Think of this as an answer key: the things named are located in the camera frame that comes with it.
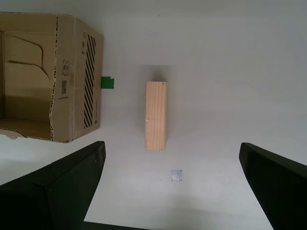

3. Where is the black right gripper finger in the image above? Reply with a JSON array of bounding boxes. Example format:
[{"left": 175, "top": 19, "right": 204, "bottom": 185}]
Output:
[
  {"left": 0, "top": 140, "right": 106, "bottom": 230},
  {"left": 238, "top": 142, "right": 307, "bottom": 230}
]

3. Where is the light wooden block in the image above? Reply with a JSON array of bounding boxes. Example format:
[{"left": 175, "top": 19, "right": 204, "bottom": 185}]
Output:
[{"left": 144, "top": 80, "right": 168, "bottom": 151}]

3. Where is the open brown cardboard box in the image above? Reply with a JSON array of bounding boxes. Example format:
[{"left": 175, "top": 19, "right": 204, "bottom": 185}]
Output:
[{"left": 0, "top": 12, "right": 104, "bottom": 144}]

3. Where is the grey tape square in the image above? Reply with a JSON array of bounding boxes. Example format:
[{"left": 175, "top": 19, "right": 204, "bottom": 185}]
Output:
[{"left": 170, "top": 170, "right": 183, "bottom": 183}]

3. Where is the green tape strip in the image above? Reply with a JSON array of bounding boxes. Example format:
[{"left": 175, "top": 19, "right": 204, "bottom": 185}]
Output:
[{"left": 101, "top": 76, "right": 115, "bottom": 90}]

